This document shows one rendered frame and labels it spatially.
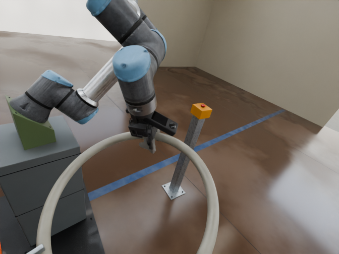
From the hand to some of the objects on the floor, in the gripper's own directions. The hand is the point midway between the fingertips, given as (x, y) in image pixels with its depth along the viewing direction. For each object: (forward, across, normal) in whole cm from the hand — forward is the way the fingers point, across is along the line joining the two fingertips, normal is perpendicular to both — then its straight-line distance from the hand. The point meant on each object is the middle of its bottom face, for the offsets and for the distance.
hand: (157, 145), depth 68 cm
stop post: (+142, -34, -8) cm, 146 cm away
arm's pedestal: (+103, +22, -100) cm, 145 cm away
